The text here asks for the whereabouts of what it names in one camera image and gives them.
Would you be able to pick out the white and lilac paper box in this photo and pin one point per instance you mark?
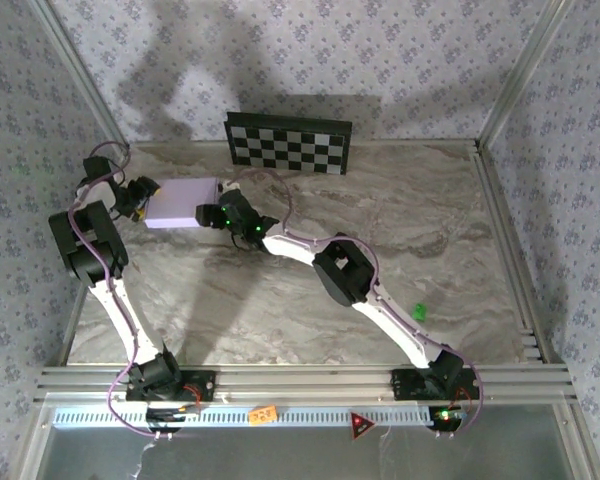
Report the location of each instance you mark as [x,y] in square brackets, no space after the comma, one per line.
[180,202]

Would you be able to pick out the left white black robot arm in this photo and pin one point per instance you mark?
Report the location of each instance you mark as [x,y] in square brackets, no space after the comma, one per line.
[125,320]

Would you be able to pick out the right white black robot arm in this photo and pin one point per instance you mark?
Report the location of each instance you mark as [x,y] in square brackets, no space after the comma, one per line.
[395,325]

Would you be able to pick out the black white checkerboard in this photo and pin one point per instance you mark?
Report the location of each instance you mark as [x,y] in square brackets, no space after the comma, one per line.
[290,145]

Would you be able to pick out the orange sticker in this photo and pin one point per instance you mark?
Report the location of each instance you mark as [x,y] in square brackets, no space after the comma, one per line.
[263,415]

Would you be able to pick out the small green tag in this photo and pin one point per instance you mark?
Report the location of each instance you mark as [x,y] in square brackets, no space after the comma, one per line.
[419,312]

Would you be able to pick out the left black controller board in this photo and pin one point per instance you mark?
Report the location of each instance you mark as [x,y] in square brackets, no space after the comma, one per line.
[170,416]

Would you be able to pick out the black controller board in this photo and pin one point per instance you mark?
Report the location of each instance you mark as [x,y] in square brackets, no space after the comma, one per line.
[170,416]
[447,417]

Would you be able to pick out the red triangle sticker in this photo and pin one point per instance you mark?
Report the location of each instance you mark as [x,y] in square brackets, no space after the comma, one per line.
[360,425]

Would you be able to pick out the grey metal sheet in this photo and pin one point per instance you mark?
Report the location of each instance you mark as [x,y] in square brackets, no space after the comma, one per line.
[280,455]

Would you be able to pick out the right black controller board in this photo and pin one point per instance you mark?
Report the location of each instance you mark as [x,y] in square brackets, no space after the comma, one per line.
[447,417]

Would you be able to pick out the aluminium side rail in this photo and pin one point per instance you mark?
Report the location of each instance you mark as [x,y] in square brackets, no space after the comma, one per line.
[510,225]
[75,320]

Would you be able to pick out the aluminium corner post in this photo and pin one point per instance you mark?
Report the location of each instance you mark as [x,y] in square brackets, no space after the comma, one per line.
[80,75]
[520,75]

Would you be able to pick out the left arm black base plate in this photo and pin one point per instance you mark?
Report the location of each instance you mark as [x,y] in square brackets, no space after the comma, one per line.
[205,387]

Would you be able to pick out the aluminium front rail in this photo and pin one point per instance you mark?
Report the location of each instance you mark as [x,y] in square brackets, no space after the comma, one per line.
[305,382]

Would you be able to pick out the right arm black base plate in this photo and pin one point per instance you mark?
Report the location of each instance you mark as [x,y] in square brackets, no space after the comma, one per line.
[405,385]

